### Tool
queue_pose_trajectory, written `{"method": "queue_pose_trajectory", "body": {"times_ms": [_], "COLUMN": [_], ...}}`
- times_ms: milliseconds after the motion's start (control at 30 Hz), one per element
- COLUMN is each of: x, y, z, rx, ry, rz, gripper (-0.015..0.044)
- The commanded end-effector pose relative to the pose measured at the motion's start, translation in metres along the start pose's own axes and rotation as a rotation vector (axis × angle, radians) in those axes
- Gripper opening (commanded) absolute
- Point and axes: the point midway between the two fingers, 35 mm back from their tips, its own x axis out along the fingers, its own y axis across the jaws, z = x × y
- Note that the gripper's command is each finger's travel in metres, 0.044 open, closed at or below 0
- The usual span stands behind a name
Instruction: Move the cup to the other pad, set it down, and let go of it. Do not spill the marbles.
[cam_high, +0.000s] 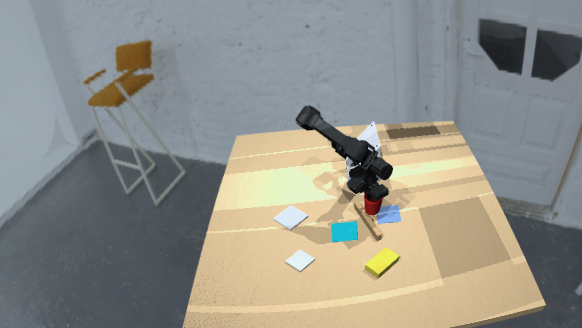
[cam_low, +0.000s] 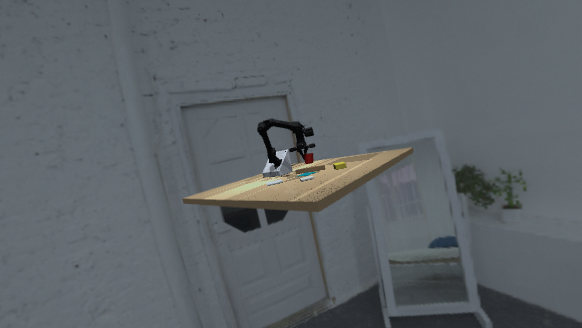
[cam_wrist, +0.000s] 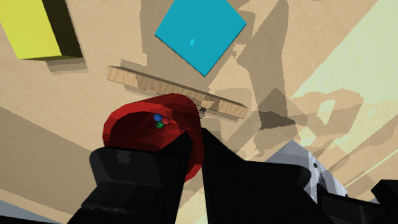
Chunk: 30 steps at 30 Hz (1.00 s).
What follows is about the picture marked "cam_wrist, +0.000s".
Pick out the yellow rectangular block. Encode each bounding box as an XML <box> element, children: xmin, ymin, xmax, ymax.
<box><xmin>0</xmin><ymin>0</ymin><xmax>83</xmax><ymax>61</ymax></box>

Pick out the dark red cup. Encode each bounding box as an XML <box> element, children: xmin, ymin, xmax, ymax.
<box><xmin>102</xmin><ymin>93</ymin><xmax>205</xmax><ymax>183</ymax></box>

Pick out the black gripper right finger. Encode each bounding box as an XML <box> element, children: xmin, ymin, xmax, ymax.
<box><xmin>201</xmin><ymin>128</ymin><xmax>312</xmax><ymax>224</ymax></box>

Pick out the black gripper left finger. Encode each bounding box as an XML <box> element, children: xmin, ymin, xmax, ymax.
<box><xmin>89</xmin><ymin>131</ymin><xmax>193</xmax><ymax>224</ymax></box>

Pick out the tan wooden flat bar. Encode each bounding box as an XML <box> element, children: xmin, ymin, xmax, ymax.
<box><xmin>107</xmin><ymin>66</ymin><xmax>249</xmax><ymax>119</ymax></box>

